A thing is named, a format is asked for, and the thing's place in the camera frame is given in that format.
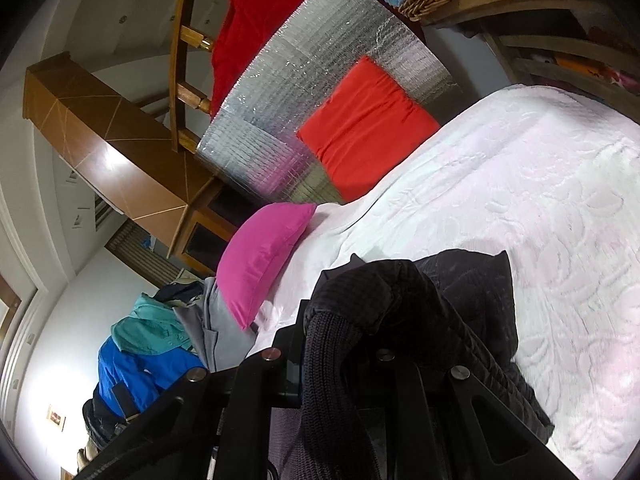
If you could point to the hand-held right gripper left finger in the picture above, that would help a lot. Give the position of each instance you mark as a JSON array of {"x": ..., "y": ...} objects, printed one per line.
[{"x": 291, "y": 377}]

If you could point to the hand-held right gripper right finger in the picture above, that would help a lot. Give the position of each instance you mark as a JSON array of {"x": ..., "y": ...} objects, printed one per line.
[{"x": 395, "y": 385}]

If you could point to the black quilted jacket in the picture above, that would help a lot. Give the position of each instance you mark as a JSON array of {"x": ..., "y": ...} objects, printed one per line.
[{"x": 375, "y": 290}]

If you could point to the grey garment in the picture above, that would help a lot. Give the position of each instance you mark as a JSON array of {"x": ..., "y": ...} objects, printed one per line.
[{"x": 215, "y": 330}]

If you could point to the pink pillow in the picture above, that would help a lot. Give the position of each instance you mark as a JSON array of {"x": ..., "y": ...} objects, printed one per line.
[{"x": 265, "y": 255}]

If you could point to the teal garment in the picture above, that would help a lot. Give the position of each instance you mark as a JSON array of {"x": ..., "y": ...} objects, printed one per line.
[{"x": 145, "y": 330}]

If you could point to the blue jacket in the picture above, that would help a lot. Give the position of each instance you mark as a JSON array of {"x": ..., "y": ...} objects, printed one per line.
[{"x": 135, "y": 370}]

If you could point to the dark pants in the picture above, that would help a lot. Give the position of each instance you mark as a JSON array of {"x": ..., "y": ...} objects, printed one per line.
[{"x": 100, "y": 425}]

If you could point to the orange-red pillow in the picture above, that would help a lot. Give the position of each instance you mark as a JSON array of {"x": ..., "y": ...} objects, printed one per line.
[{"x": 365, "y": 125}]

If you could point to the wooden cabinet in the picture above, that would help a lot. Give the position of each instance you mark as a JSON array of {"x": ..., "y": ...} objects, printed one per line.
[{"x": 110, "y": 135}]

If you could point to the silver foil mat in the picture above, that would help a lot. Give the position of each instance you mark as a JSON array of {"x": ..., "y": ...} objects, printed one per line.
[{"x": 300, "y": 60}]

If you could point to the wooden headboard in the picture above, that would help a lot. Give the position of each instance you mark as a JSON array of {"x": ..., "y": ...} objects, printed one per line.
[{"x": 195, "y": 37}]

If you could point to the red cloth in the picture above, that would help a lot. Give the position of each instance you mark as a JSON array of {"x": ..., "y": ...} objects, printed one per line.
[{"x": 255, "y": 20}]

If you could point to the small wall picture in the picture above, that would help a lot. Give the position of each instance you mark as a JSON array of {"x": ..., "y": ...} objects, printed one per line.
[{"x": 56, "y": 416}]

